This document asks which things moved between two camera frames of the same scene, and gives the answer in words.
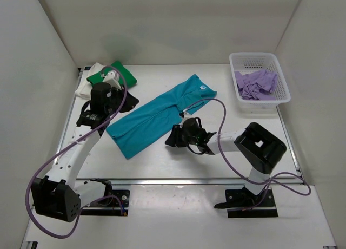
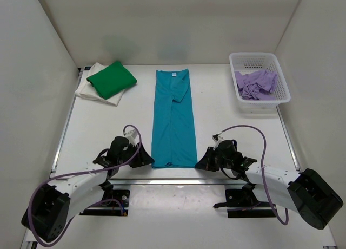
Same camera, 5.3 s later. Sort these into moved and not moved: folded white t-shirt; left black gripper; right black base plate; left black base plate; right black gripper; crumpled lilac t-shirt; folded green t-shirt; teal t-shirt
Moved: teal t-shirt; right black gripper; left black gripper
Not moved: left black base plate; folded green t-shirt; folded white t-shirt; crumpled lilac t-shirt; right black base plate
